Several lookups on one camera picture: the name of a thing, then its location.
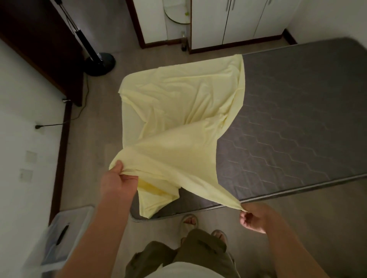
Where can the white wall socket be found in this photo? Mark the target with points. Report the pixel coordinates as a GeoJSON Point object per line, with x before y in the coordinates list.
{"type": "Point", "coordinates": [31, 156]}
{"type": "Point", "coordinates": [26, 175]}

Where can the person's left forearm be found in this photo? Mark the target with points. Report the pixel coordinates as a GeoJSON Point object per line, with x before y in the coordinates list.
{"type": "Point", "coordinates": [97, 240]}

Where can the person's right forearm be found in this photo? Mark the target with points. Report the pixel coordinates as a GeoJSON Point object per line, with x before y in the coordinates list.
{"type": "Point", "coordinates": [292, 252]}

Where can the person's left hand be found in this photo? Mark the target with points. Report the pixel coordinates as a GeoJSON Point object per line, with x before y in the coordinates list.
{"type": "Point", "coordinates": [117, 186]}

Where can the dark wooden door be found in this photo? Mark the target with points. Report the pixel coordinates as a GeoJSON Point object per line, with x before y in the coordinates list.
{"type": "Point", "coordinates": [37, 48]}

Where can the white wardrobe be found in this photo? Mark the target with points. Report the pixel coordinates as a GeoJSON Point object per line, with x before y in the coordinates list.
{"type": "Point", "coordinates": [229, 23]}

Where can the olive green shorts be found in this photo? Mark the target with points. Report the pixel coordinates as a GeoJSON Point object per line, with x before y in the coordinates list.
{"type": "Point", "coordinates": [200, 246]}

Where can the dark grey mattress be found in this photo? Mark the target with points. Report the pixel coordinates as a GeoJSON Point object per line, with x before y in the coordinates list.
{"type": "Point", "coordinates": [301, 114]}

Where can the small dark bottle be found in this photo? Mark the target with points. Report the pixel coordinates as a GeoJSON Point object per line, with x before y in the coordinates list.
{"type": "Point", "coordinates": [183, 43]}

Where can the beige slipper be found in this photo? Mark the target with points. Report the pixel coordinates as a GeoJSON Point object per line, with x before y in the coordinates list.
{"type": "Point", "coordinates": [189, 223]}
{"type": "Point", "coordinates": [219, 236]}

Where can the person's right hand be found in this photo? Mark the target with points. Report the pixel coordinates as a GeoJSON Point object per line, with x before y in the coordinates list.
{"type": "Point", "coordinates": [258, 219]}

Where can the beige left slipper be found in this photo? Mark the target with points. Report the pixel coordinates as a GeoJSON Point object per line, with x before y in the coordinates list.
{"type": "Point", "coordinates": [189, 223]}

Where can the round glass corner shelf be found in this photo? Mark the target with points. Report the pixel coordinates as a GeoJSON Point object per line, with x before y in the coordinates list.
{"type": "Point", "coordinates": [177, 14]}

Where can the white door brown frame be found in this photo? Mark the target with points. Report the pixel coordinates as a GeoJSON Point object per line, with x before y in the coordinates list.
{"type": "Point", "coordinates": [149, 23]}

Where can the white shirt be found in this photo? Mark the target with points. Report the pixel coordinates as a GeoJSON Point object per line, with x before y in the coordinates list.
{"type": "Point", "coordinates": [183, 272]}

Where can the beige right slipper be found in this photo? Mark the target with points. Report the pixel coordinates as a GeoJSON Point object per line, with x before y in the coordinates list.
{"type": "Point", "coordinates": [219, 236]}

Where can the pale yellow bed sheet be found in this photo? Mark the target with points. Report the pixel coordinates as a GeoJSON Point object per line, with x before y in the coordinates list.
{"type": "Point", "coordinates": [177, 114]}

